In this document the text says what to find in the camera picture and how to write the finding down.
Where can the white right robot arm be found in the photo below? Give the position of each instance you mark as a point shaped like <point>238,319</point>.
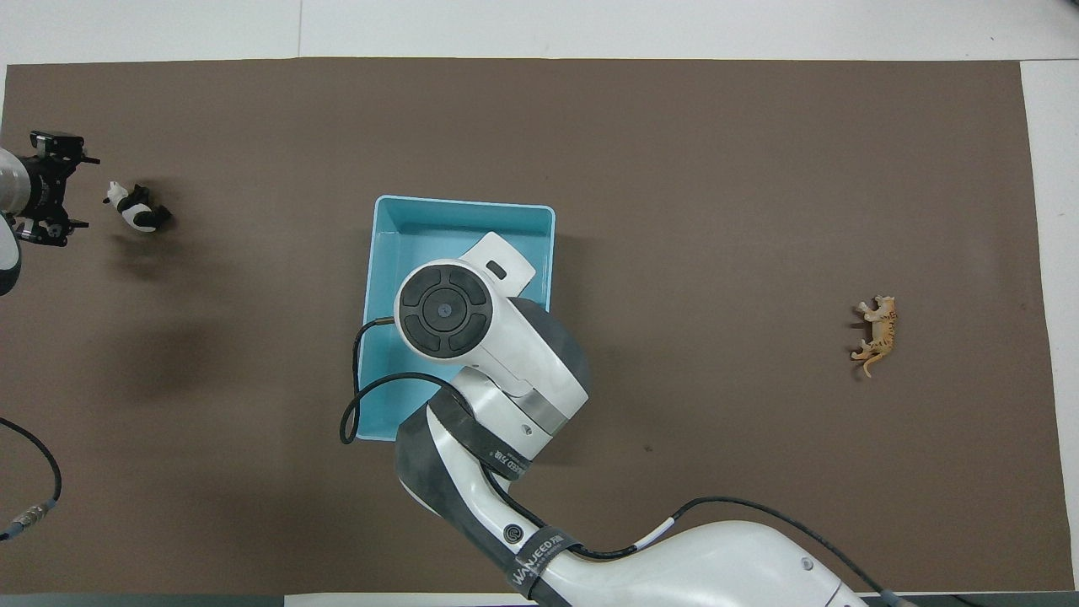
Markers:
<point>506,354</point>

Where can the black and white panda toy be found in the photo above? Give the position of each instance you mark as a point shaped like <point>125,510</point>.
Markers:
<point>135,209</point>

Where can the brown table mat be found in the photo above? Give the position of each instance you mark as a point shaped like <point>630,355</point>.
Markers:
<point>716,211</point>

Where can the orange striped tiger toy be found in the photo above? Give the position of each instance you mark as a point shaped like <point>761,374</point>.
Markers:
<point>881,329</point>

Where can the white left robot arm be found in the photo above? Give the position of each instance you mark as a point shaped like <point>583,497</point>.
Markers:
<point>7,253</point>

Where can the light blue plastic storage box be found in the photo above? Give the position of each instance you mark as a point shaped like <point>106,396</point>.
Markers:
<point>421,232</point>

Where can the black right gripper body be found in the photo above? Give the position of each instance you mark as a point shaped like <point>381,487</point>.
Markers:
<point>46,190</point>

